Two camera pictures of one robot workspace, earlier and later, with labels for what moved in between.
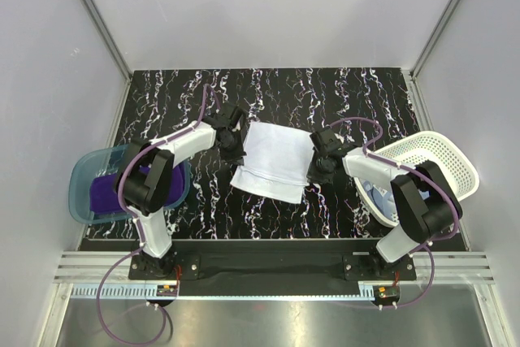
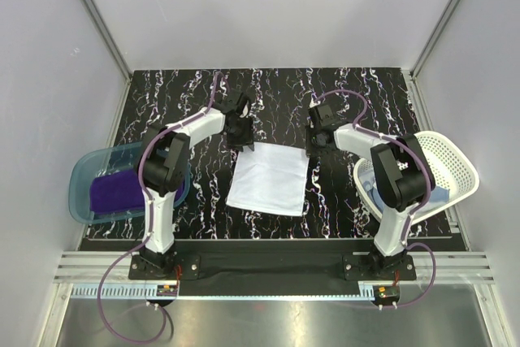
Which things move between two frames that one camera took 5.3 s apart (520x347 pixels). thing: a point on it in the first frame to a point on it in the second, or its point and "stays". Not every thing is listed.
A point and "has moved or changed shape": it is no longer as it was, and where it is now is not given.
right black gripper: (314, 175) to (310, 150)
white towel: (275, 164) has moved or changed shape
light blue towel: (385, 203) stays
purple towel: (104, 190) stays
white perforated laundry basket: (427, 146) stays
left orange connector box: (166, 290) stays
